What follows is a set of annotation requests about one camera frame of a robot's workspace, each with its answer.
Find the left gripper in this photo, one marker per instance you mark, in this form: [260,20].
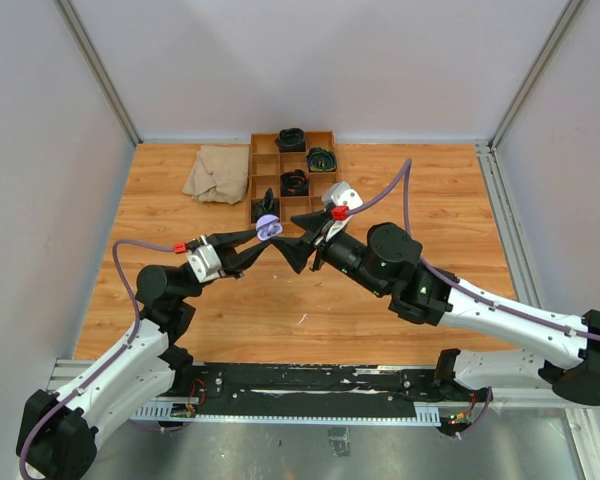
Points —
[238,261]

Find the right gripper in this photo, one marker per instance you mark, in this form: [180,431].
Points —
[297,253]

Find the purple earbud case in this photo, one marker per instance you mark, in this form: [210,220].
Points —
[267,227]

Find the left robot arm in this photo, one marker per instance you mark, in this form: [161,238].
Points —
[62,432]

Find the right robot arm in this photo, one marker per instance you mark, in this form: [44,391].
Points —
[558,352]

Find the dark floral folded tie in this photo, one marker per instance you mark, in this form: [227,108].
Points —
[267,205]

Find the black orange rolled tie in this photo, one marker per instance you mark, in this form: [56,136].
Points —
[294,183]

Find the wooden compartment tray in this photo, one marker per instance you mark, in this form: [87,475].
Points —
[266,164]

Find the beige folded cloth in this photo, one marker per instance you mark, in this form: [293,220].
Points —
[219,175]

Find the blue yellow rolled tie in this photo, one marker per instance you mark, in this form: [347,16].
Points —
[321,160]

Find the black rolled tie top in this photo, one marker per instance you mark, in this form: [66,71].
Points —
[292,140]

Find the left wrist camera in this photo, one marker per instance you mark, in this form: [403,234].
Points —
[204,262]

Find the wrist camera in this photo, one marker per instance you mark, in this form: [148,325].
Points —
[338,200]
[204,262]

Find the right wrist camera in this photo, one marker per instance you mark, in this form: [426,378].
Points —
[338,200]

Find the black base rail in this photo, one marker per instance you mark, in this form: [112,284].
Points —
[316,391]

